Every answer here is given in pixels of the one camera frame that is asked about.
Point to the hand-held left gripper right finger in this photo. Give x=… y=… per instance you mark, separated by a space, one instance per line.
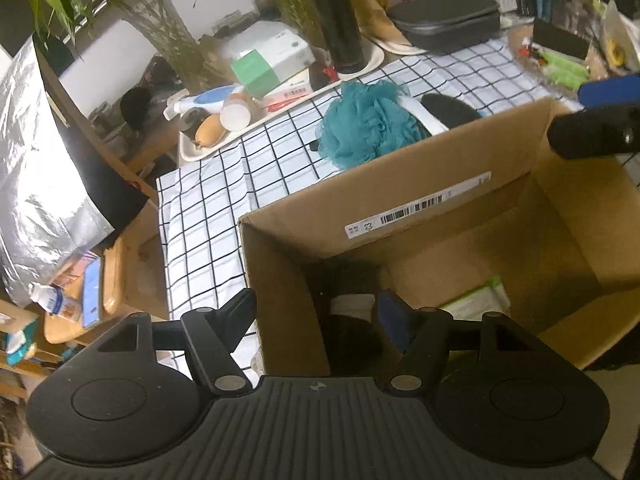
x=395 y=317

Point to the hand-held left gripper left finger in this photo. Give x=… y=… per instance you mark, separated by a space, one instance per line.
x=235 y=312

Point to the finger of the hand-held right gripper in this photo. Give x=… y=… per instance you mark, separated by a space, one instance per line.
x=612 y=89
x=585 y=132

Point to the cardboard box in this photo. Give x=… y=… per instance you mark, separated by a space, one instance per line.
x=550 y=220

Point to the black and white brush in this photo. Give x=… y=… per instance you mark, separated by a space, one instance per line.
x=450 y=110

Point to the teal bath loofah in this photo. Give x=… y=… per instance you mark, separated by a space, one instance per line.
x=365 y=125

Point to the black box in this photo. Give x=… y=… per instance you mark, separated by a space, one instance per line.
x=560 y=39

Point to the green white packet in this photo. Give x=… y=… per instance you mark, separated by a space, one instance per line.
x=480 y=300

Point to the red capped small tubes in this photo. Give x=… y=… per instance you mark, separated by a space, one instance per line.
x=531 y=51

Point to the black white checked tablecloth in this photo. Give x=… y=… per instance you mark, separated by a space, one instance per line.
x=210 y=220

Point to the wooden side table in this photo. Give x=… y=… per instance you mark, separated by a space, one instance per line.
x=135 y=280

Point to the blue booklet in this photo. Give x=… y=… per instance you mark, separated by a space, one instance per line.
x=93 y=292

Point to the cream tray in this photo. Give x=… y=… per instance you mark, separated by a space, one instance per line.
x=210 y=153
x=400 y=49

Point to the pink packet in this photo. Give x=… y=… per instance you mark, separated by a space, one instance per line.
x=70 y=270

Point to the white bottle blue label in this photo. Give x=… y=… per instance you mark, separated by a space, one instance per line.
x=57 y=302

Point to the grey zip case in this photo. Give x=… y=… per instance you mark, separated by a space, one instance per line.
x=445 y=22

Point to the tan oval container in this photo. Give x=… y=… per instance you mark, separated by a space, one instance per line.
x=209 y=131

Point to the black round lid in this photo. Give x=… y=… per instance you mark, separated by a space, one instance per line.
x=190 y=122

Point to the orange bottle white cap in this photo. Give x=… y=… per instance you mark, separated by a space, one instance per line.
x=236 y=116

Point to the white blue spray bottle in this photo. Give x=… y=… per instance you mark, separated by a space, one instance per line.
x=200 y=101

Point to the teal tissue box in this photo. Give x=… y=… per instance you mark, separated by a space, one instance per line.
x=17 y=340

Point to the white box red print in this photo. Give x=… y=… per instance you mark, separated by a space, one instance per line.
x=290 y=95

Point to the silver foil bag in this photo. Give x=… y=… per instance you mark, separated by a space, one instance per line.
x=45 y=170

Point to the green white tissue pack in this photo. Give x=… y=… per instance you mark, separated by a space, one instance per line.
x=260 y=72

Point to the brown paper bag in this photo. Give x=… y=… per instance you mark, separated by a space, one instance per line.
x=372 y=15

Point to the red candy wrapper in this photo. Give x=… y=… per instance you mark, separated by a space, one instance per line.
x=329 y=71

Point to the black thermos bottle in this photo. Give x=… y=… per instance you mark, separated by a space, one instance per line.
x=335 y=20

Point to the bamboo plant in glass vase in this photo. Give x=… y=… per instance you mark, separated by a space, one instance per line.
x=172 y=45
x=295 y=5

